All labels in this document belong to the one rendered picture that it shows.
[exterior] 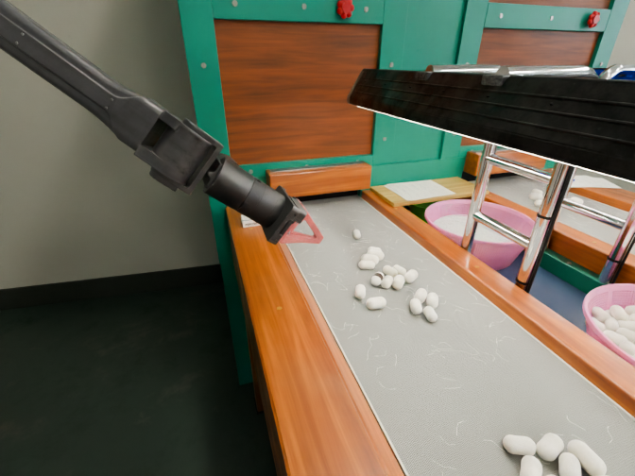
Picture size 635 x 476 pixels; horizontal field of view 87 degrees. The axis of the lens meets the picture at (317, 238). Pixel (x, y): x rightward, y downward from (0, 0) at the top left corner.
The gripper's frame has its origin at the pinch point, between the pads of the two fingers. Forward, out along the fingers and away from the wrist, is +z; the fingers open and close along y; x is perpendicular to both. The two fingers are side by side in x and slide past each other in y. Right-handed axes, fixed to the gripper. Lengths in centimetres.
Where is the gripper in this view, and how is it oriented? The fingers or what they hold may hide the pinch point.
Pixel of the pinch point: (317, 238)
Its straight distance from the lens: 56.3
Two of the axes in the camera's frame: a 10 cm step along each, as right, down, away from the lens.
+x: -6.0, 7.8, 1.9
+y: -3.0, -4.4, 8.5
